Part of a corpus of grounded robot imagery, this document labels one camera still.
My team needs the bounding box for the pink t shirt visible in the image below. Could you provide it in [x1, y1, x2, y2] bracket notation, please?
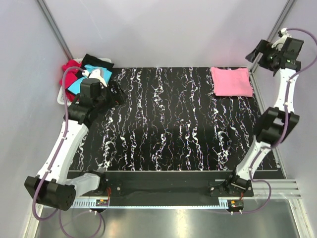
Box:
[211, 67, 253, 97]

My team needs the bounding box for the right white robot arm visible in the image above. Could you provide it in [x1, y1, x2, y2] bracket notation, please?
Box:
[223, 35, 304, 197]

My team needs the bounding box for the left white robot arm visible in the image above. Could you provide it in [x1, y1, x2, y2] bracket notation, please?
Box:
[24, 78, 127, 211]

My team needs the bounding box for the cyan t shirt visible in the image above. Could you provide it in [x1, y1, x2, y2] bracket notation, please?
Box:
[68, 68, 112, 95]

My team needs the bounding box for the red t shirt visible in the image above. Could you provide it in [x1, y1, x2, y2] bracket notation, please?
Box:
[61, 59, 82, 89]

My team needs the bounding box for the white plastic basket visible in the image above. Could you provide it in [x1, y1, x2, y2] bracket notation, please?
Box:
[57, 58, 112, 105]

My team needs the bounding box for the black t shirt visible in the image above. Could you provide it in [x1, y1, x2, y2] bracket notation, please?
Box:
[75, 54, 114, 73]

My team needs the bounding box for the left control board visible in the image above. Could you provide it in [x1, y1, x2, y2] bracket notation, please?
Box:
[96, 199, 109, 207]

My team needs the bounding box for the control board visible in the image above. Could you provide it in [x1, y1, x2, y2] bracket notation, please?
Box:
[229, 199, 244, 208]
[96, 199, 109, 207]

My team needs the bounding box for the right control board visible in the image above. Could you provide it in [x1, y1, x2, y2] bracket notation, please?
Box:
[229, 199, 244, 208]

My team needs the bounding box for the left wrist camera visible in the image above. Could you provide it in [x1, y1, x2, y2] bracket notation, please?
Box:
[82, 69, 107, 87]

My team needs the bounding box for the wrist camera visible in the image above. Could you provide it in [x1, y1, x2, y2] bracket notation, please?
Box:
[271, 28, 292, 50]
[82, 69, 107, 87]

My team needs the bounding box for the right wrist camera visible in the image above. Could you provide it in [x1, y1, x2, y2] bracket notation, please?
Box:
[271, 28, 292, 50]

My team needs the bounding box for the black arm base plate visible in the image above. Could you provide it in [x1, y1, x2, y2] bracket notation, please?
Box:
[78, 170, 254, 208]

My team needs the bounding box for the white slotted cable duct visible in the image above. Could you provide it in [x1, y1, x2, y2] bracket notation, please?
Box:
[71, 197, 109, 209]

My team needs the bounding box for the aluminium frame rail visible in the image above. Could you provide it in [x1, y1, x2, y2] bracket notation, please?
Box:
[33, 178, 302, 199]

